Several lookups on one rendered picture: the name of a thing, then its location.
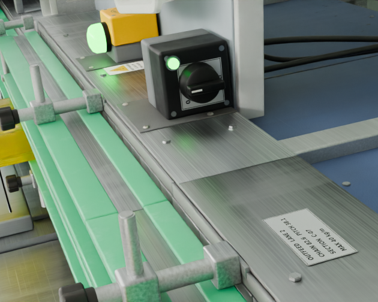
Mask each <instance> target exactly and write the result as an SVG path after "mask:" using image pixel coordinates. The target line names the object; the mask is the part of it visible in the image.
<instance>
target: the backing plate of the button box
mask: <svg viewBox="0 0 378 302"><path fill-rule="evenodd" d="M75 60H76V61H77V62H78V63H79V64H80V65H81V66H82V68H83V69H84V70H85V71H86V72H87V71H93V70H99V69H102V68H107V67H113V66H117V65H122V64H129V63H132V62H138V61H143V58H142V59H136V60H132V61H126V62H120V63H116V62H115V61H114V60H113V59H112V58H111V57H110V56H109V55H108V54H107V53H101V54H97V55H91V56H85V57H81V58H75Z"/></svg>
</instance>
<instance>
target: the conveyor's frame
mask: <svg viewBox="0 0 378 302"><path fill-rule="evenodd" d="M0 4H1V6H2V7H3V9H4V10H5V12H6V13H7V15H8V17H9V18H10V20H11V21H12V20H19V19H22V18H21V16H24V15H29V14H30V15H31V16H32V17H33V18H37V17H43V14H42V11H41V10H39V11H32V12H28V13H25V12H24V13H19V14H17V12H16V9H15V6H14V0H0ZM38 21H39V22H38V29H39V30H40V31H41V33H42V34H43V35H44V36H45V37H46V39H47V40H48V42H49V43H50V44H51V45H52V46H53V48H54V49H55V50H56V51H57V52H58V54H59V55H60V56H61V58H63V60H64V61H65V63H66V64H67V65H68V66H69V67H70V68H71V70H72V71H73V73H75V75H76V76H77V77H78V79H79V80H80V81H81V82H82V83H83V85H84V86H85V87H86V88H87V90H90V89H95V88H97V89H98V90H99V92H100V93H101V94H102V96H104V97H105V99H106V101H107V102H105V103H104V104H105V106H103V109H104V111H105V112H106V113H107V115H108V116H109V117H110V118H111V119H112V120H113V122H114V123H115V125H116V126H117V127H118V128H119V129H120V131H121V132H122V133H123V134H124V135H125V137H126V138H127V140H128V141H129V142H130V143H131V144H132V145H133V147H134V148H135V149H136V150H137V152H138V153H139V154H140V156H141V157H142V158H143V159H144V160H145V162H146V163H147V164H148V165H149V166H150V168H151V169H152V170H153V172H154V173H155V174H156V175H157V177H158V178H159V179H160V180H161V181H162V183H163V184H164V185H165V187H166V188H167V189H168V190H169V191H170V193H171V194H172V195H173V196H174V197H175V199H176V200H177V202H178V203H179V204H180V205H181V206H182V208H183V209H184V210H185V211H186V212H187V214H188V215H189V216H190V218H192V220H193V221H194V223H195V224H196V225H197V226H198V227H199V229H200V230H201V231H202V232H203V233H204V235H205V236H206V238H207V239H208V240H209V241H210V242H211V243H212V244H214V243H218V242H221V241H228V242H229V244H230V245H231V246H232V247H233V248H234V250H236V252H237V253H238V254H239V256H240V257H241V258H242V259H243V260H244V261H245V263H246V264H247V265H248V266H249V268H250V272H248V273H247V278H245V277H244V276H243V275H242V274H241V278H242V282H243V283H244V285H245V286H246V287H247V288H248V289H249V291H250V292H251V293H252V294H253V295H254V297H255V298H256V300H257V301H258V302H378V214H377V213H376V212H375V211H374V210H372V209H370V208H369V207H368V206H366V205H365V204H364V203H362V202H361V201H360V200H358V199H357V198H355V197H354V196H353V195H351V194H350V193H348V192H347V191H346V190H345V189H343V188H342V187H341V186H339V185H338V184H336V183H335V182H333V181H332V180H331V179H329V178H328V177H326V176H325V175H324V174H322V173H321V172H320V171H319V170H317V169H315V168H314V167H313V166H312V165H310V164H309V163H307V162H306V161H305V160H303V159H302V158H300V157H299V156H297V154H296V152H295V151H294V150H293V149H291V148H290V147H289V146H287V145H286V144H284V143H283V142H282V141H280V140H279V141H277V140H276V139H274V138H273V137H272V136H270V135H269V134H268V133H266V132H265V131H264V130H262V129H261V128H259V127H258V126H257V125H255V124H254V123H253V122H251V121H250V120H248V119H247V118H246V117H244V116H243V115H242V114H240V113H238V112H236V113H230V114H225V115H222V116H217V117H212V118H208V119H203V120H198V121H194V122H189V123H184V124H180V125H175V126H170V127H167V128H162V129H156V130H153V131H148V132H143V133H139V131H138V130H137V129H136V128H135V127H134V126H133V125H132V124H131V122H130V121H129V120H128V119H127V118H126V117H125V116H124V115H123V113H122V112H121V111H120V110H119V108H118V107H117V106H116V105H117V104H122V103H125V102H131V101H137V100H140V99H145V98H148V90H147V85H146V77H145V69H144V63H143V61H138V62H132V63H129V64H122V65H117V66H113V67H107V68H102V69H99V70H93V71H87V72H86V71H85V70H84V69H83V68H82V66H81V65H80V64H79V63H78V62H77V61H76V60H75V58H81V57H85V56H91V55H97V54H101V53H95V52H93V51H92V50H91V48H90V46H89V44H88V40H87V31H88V28H89V27H90V26H91V25H93V24H97V23H100V22H101V17H100V11H98V10H93V11H86V12H82V13H76V14H69V15H64V16H58V17H51V18H47V19H41V20H38ZM104 53H105V52H104Z"/></svg>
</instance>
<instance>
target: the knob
mask: <svg viewBox="0 0 378 302"><path fill-rule="evenodd" d="M225 88H226V87H225V82H224V80H222V79H221V78H220V77H219V75H218V74H217V72H216V71H215V70H214V68H213V67H211V66H210V65H209V64H207V63H205V62H194V63H192V64H189V65H188V66H187V67H185V68H184V70H183V71H182V73H181V75H180V77H179V89H180V91H181V93H182V94H183V96H185V97H186V98H187V99H189V100H190V101H193V102H197V103H200V104H203V103H207V102H210V101H212V100H213V99H214V98H215V97H216V96H217V95H218V93H219V91H220V90H223V89H225Z"/></svg>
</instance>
